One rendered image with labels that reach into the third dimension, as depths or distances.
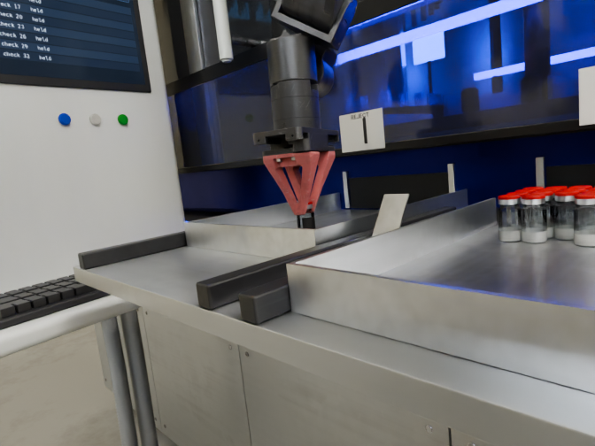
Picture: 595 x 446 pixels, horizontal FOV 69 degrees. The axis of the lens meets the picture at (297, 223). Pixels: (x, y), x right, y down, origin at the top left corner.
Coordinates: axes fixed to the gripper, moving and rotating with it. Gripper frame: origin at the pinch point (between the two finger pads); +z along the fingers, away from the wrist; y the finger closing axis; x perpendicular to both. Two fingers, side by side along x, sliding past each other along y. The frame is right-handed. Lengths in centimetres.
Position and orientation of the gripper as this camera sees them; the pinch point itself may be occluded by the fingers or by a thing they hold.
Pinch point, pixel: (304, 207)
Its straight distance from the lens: 53.2
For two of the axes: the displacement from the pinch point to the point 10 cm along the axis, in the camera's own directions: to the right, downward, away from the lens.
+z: 0.8, 9.9, 1.1
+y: 5.1, -1.3, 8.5
